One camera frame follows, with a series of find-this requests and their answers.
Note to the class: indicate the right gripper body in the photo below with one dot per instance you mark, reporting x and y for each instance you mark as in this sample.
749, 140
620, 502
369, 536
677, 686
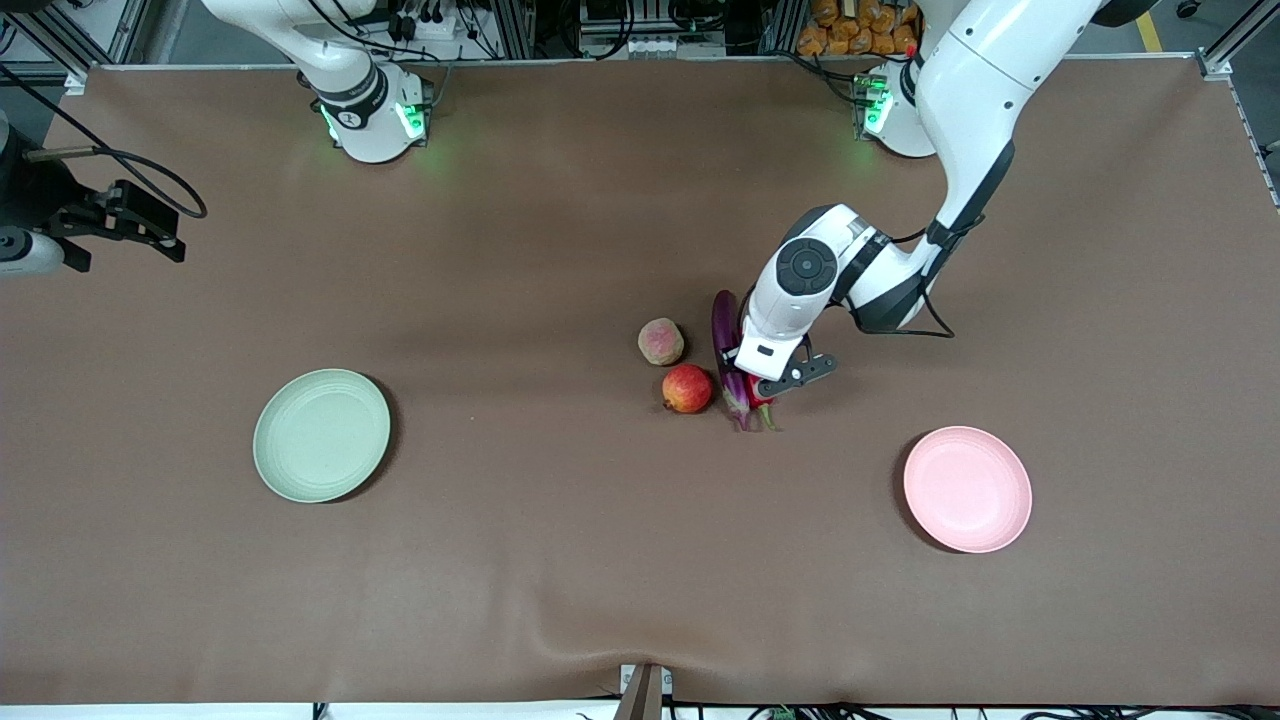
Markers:
40, 197

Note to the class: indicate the long purple eggplant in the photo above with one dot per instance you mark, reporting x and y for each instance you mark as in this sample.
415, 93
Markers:
722, 320

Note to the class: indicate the red chili pepper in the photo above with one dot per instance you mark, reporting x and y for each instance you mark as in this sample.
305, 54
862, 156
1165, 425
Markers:
758, 393

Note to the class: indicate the red pomegranate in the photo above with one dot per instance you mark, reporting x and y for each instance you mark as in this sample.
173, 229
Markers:
686, 389

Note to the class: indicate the pink yellow peach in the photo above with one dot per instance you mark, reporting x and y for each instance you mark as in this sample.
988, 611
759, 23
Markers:
661, 342

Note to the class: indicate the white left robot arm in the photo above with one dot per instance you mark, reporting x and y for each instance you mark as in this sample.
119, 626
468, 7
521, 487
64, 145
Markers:
975, 90

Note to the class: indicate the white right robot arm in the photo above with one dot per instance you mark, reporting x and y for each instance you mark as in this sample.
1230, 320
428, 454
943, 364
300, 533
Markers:
365, 130

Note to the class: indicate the table cover mat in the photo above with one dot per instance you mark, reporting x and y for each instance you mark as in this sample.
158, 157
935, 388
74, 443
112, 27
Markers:
600, 550

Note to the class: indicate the pink round plate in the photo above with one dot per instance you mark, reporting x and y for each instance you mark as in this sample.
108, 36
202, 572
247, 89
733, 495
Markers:
967, 490

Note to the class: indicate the pale green round plate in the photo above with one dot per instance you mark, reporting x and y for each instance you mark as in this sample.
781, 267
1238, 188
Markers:
320, 450

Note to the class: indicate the orange packaged snacks pile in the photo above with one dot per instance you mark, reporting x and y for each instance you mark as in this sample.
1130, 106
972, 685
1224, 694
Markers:
850, 25

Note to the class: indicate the white power strip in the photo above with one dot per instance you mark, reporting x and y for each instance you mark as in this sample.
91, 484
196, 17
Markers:
425, 25

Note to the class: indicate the aluminium frame profile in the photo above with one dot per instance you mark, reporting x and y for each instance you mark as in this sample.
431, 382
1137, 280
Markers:
75, 82
1215, 65

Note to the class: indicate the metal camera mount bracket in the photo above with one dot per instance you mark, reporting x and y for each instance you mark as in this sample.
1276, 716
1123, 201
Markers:
645, 695

